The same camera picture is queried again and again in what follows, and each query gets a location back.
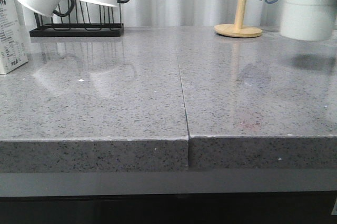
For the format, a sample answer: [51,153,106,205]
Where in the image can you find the black wire mug rack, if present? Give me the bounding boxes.
[29,0,124,37]

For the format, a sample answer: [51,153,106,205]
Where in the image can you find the white ribbed HOME cup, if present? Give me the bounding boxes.
[280,0,336,41]

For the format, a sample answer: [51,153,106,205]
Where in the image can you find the wooden mug tree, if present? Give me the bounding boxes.
[214,0,262,38]

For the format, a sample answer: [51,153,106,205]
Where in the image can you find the blue white milk carton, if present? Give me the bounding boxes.
[1,0,28,75]

